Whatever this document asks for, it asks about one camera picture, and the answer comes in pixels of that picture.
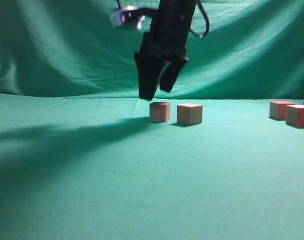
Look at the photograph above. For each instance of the green cloth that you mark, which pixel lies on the green cloth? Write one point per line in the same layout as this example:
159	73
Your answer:
80	160

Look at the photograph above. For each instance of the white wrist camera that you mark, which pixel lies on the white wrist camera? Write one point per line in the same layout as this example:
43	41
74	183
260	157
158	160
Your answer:
131	17

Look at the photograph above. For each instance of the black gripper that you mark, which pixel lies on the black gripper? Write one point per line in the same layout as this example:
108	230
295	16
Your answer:
162	54

